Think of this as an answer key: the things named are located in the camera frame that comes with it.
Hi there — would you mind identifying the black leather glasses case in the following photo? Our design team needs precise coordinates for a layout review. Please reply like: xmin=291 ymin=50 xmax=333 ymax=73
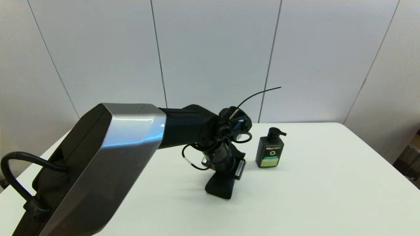
xmin=205 ymin=169 xmax=235 ymax=200

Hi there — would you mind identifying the black pump bottle green label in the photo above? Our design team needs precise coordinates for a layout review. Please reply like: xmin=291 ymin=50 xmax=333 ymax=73
xmin=255 ymin=127 xmax=287 ymax=168

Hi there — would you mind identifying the dark background equipment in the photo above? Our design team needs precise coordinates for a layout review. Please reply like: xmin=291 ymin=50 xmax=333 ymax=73
xmin=392 ymin=129 xmax=420 ymax=190

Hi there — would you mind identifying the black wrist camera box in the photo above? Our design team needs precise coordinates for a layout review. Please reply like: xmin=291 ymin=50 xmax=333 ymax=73
xmin=223 ymin=107 xmax=253 ymax=132

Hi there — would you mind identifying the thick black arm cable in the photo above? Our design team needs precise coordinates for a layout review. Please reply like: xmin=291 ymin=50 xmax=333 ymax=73
xmin=0 ymin=151 xmax=70 ymax=217

